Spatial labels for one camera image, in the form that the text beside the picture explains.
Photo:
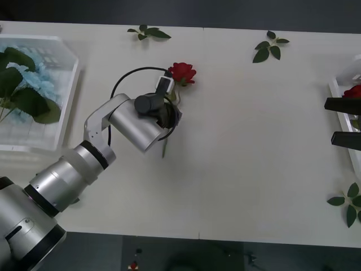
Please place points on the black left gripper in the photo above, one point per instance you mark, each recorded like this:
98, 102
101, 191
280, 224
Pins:
169, 115

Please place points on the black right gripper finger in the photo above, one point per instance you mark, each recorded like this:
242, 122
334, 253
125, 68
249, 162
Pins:
347, 140
344, 105

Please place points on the red rose with green stem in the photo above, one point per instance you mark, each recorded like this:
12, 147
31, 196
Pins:
183, 72
354, 91

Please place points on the pale blue flower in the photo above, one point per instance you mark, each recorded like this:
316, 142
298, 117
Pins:
45, 66
31, 104

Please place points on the silver and black left arm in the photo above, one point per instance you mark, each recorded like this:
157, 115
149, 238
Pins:
135, 124

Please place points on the shallow white box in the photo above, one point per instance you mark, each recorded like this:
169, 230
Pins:
349, 70
67, 84

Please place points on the loose green leaf twig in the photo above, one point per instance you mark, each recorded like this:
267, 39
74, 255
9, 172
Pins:
351, 209
153, 32
265, 50

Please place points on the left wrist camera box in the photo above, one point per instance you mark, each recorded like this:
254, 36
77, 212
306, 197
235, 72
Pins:
165, 84

